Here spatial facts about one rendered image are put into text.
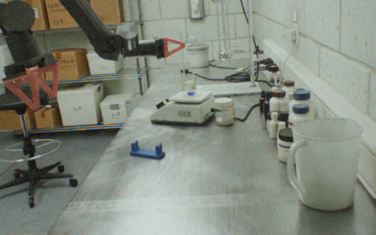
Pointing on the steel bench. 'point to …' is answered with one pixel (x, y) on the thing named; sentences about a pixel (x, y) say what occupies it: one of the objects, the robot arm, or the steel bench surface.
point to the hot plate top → (191, 97)
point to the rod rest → (147, 151)
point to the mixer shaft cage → (224, 35)
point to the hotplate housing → (185, 112)
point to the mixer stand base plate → (219, 90)
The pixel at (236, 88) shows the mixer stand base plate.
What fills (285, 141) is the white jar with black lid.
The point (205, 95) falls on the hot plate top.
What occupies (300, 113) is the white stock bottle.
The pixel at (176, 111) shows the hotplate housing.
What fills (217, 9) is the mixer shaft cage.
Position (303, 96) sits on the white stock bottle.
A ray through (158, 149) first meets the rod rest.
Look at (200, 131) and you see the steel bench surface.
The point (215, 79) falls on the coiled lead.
